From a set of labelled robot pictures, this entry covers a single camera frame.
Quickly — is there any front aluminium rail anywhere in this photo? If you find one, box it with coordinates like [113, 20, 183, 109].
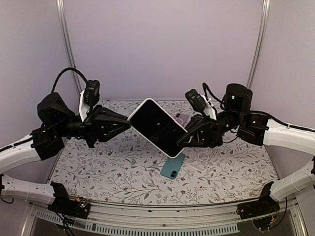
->
[21, 196, 308, 236]

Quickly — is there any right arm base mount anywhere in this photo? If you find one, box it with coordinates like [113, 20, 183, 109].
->
[236, 181, 280, 219]

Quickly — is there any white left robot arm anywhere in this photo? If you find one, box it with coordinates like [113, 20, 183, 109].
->
[0, 92, 130, 213]

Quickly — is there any blue phone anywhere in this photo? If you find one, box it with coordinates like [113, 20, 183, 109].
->
[160, 153, 185, 179]

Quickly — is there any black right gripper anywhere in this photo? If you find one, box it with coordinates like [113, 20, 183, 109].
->
[174, 110, 243, 150]

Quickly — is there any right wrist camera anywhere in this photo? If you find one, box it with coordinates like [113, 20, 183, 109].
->
[185, 89, 217, 120]

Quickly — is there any aluminium frame post back left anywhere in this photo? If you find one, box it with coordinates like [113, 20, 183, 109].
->
[55, 0, 82, 91]

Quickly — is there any aluminium frame post back right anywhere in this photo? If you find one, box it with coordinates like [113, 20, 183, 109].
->
[246, 0, 271, 89]

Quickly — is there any clear phone case with ring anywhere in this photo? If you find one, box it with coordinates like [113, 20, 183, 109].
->
[190, 148, 214, 171]

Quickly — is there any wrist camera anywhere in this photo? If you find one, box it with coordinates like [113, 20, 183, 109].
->
[79, 80, 100, 121]
[185, 89, 217, 120]

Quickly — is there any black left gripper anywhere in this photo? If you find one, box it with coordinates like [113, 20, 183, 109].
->
[58, 105, 135, 148]

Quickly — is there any floral patterned table mat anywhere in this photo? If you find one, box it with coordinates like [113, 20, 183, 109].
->
[50, 129, 277, 206]

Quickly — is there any purple phone with ring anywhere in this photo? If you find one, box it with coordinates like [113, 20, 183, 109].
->
[174, 113, 190, 127]

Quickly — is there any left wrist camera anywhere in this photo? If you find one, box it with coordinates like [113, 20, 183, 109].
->
[79, 80, 100, 121]

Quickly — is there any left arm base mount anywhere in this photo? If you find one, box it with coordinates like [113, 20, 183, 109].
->
[47, 182, 91, 219]

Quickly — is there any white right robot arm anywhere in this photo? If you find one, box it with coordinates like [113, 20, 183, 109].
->
[177, 83, 315, 214]

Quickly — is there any aluminium frame post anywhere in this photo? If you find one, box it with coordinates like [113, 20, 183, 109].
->
[55, 0, 82, 91]
[246, 0, 271, 89]

